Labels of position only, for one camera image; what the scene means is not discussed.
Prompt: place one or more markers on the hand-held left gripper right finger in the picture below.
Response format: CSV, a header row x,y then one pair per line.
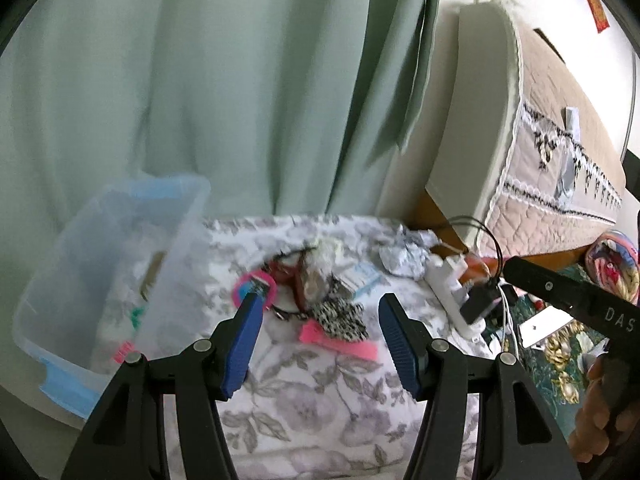
x,y
400,350

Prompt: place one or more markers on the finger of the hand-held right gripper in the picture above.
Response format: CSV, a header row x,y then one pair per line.
x,y
548,286

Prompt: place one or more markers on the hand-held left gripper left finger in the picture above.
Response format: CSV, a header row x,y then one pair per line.
x,y
245,345

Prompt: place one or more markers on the pink round mirror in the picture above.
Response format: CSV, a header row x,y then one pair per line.
x,y
240,290

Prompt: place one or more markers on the bag of white beads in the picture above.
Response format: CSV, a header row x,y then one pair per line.
x,y
317,280

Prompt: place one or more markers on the clear plastic container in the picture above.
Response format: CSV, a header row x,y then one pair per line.
x,y
75,260

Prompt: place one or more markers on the person's right hand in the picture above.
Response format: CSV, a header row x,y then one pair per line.
x,y
585,425

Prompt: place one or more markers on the white phone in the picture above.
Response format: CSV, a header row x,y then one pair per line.
x,y
545,327

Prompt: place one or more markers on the black beaded headband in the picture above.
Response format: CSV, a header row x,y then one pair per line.
x,y
286,315

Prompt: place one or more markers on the colourful rolled blanket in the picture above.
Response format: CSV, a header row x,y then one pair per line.
x,y
615,260

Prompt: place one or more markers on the black white patterned pouch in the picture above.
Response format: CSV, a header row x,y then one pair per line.
x,y
340,322

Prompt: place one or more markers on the dark green floral blanket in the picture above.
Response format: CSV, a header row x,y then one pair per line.
x,y
555,355

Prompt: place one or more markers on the black charger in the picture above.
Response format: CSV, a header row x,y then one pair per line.
x,y
477,305

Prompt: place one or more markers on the white power strip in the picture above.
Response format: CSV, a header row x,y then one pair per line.
x,y
445,290

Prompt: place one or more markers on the blue white small packet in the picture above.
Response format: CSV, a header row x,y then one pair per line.
x,y
362,277

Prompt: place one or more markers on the crumpled silver foil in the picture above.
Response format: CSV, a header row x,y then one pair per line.
x,y
402,262

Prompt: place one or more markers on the grey floral bedsheet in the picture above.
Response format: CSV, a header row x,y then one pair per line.
x,y
310,410

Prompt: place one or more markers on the white plug adapter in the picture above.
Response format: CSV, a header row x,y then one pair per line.
x,y
452,267

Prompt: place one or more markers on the green plastic item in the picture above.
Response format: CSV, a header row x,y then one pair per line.
x,y
136,317

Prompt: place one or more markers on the crumpled white tissue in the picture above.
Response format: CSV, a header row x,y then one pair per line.
x,y
417,236

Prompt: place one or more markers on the pink plastic item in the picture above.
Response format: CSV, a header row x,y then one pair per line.
x,y
124,352

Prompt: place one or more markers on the beige quilted cover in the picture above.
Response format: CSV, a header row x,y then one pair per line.
x,y
550,110

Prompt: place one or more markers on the pale green curtain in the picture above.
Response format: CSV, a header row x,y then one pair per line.
x,y
200,85

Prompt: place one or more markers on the wooden sofa frame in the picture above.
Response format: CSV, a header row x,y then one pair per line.
x,y
425,215

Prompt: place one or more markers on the red wall decoration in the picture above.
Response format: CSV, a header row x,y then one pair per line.
x,y
597,7

